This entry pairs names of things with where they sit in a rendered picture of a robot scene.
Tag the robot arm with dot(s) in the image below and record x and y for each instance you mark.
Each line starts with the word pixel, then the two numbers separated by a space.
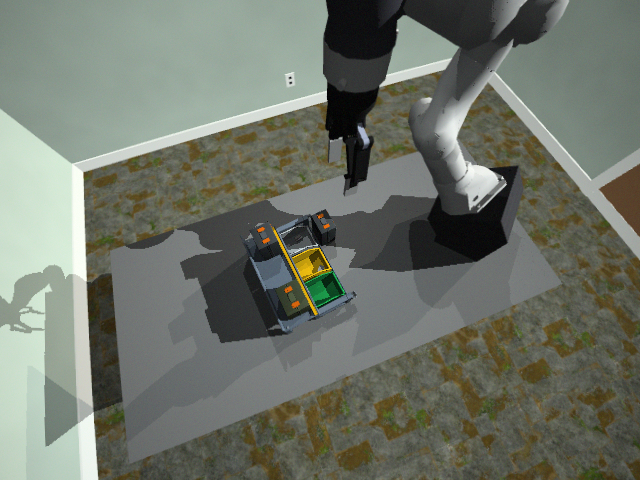
pixel 358 41

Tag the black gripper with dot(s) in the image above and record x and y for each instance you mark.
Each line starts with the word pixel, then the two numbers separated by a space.
pixel 356 106

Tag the green bin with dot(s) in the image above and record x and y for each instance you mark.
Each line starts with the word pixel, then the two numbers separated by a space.
pixel 324 289

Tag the yellow open bin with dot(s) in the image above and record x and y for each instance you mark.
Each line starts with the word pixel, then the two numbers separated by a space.
pixel 308 263

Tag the grey open bin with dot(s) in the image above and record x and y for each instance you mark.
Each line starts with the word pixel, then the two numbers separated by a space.
pixel 295 248

